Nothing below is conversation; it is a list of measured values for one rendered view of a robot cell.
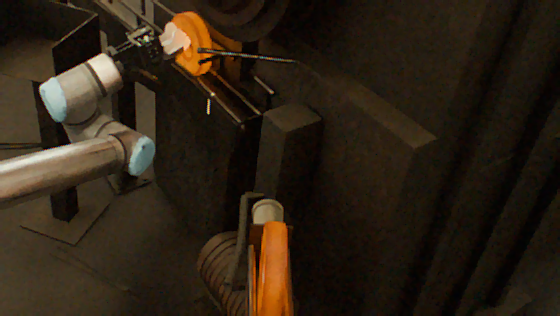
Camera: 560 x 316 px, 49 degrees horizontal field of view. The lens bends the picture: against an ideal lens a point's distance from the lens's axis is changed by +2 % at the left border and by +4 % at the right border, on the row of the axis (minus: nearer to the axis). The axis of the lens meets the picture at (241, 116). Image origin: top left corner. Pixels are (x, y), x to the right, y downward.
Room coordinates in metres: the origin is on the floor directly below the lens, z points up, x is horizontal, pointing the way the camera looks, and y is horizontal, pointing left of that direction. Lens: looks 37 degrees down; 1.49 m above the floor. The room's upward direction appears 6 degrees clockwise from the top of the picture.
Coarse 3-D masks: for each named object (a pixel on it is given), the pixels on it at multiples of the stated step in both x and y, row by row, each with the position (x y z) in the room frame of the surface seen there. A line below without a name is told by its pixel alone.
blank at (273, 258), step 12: (264, 228) 0.70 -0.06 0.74; (276, 228) 0.67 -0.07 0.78; (264, 240) 0.67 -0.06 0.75; (276, 240) 0.64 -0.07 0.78; (264, 252) 0.64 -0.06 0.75; (276, 252) 0.62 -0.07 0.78; (264, 264) 0.61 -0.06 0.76; (276, 264) 0.60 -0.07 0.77; (264, 276) 0.59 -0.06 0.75; (276, 276) 0.59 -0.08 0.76; (264, 288) 0.58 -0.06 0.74; (276, 288) 0.58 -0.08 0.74; (264, 300) 0.57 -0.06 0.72; (276, 300) 0.57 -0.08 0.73; (264, 312) 0.57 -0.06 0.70; (276, 312) 0.57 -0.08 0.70
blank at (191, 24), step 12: (192, 12) 1.30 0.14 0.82; (180, 24) 1.29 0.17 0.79; (192, 24) 1.25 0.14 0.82; (204, 24) 1.26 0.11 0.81; (192, 36) 1.24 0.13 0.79; (204, 36) 1.23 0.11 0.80; (192, 48) 1.24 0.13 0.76; (180, 60) 1.28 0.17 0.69; (192, 60) 1.23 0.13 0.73; (192, 72) 1.23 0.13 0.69; (204, 72) 1.23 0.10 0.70
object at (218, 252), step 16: (224, 240) 0.85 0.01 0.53; (208, 256) 0.82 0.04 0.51; (224, 256) 0.81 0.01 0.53; (208, 272) 0.80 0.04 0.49; (224, 272) 0.78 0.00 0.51; (240, 272) 0.77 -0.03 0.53; (208, 288) 0.82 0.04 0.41; (224, 288) 0.75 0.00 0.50; (208, 304) 0.81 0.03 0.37; (224, 304) 0.74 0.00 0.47; (240, 304) 0.72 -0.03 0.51
